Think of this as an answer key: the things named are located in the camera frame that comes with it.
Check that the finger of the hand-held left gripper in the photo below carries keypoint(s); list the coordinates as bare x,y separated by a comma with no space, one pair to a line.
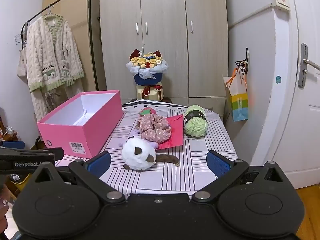
37,153
13,145

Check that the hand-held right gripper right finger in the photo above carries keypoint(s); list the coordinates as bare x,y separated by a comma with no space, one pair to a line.
217,163

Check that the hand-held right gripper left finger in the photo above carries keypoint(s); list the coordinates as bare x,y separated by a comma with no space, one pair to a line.
100,163

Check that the pink cardboard box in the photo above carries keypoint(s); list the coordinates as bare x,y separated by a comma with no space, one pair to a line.
75,135

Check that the white plush cat toy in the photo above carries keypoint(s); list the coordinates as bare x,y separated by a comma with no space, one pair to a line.
137,155

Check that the pink strawberry plush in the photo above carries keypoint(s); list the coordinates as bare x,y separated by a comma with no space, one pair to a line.
148,111

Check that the green yarn ball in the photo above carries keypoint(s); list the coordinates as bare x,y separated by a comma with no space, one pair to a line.
195,127

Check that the fluffy cream pants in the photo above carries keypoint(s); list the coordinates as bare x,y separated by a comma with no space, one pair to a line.
40,102

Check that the red envelope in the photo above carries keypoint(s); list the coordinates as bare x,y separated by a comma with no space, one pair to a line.
175,130

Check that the colourful striped paper bag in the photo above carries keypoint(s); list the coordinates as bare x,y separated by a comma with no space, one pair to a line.
238,105

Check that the floral fabric scrunchie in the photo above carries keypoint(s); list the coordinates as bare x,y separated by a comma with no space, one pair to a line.
152,127

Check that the cream tote bag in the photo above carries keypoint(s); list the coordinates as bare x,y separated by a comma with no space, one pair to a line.
22,67

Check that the black suitcase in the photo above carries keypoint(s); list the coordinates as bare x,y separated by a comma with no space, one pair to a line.
167,100

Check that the cream gift box red ribbon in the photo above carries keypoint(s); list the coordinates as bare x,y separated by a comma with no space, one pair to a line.
150,93

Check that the white door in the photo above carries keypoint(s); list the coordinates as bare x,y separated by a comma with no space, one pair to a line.
287,105

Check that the fluffy cream green cardigan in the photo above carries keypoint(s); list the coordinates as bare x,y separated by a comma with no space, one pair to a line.
50,55

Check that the teal sticker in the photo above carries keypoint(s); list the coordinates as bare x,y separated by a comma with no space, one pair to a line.
278,79

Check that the flower bouquet with blue wrap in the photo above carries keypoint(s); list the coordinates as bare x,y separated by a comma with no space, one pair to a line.
147,62

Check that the light wooden wardrobe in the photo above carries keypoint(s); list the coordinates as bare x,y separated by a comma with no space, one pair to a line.
165,30

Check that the black clothes rack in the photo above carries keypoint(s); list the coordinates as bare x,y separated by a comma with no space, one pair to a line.
90,10

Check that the light wooden board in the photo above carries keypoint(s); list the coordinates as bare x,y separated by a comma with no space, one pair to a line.
75,5

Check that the white wall switch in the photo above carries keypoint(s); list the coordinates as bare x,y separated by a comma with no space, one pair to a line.
281,0

